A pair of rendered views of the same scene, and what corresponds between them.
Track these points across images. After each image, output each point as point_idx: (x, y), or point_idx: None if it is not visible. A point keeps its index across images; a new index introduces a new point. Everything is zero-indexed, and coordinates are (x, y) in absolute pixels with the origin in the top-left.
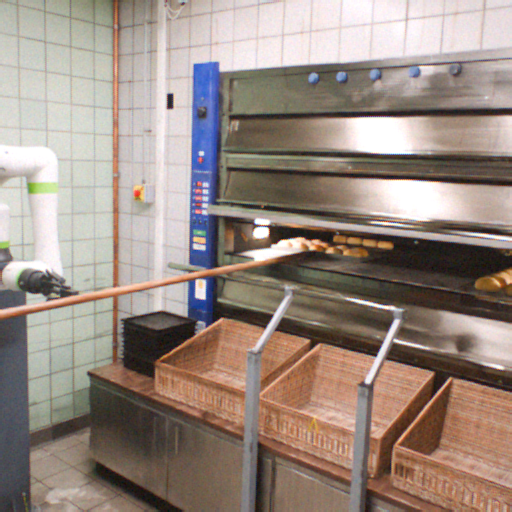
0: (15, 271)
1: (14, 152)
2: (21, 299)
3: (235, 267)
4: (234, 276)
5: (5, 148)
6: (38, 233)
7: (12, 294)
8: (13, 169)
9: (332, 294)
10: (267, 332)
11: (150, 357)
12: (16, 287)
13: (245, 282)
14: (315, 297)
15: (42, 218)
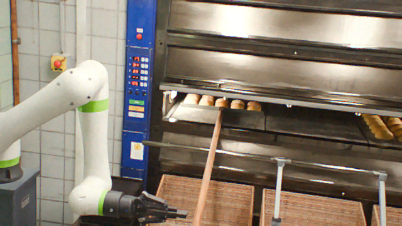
0: (94, 198)
1: (92, 76)
2: (33, 209)
3: (217, 142)
4: (222, 151)
5: (86, 73)
6: (95, 150)
7: (28, 208)
8: (93, 95)
9: (321, 164)
10: (278, 200)
11: (119, 225)
12: (95, 213)
13: (235, 156)
14: (306, 166)
15: (100, 135)
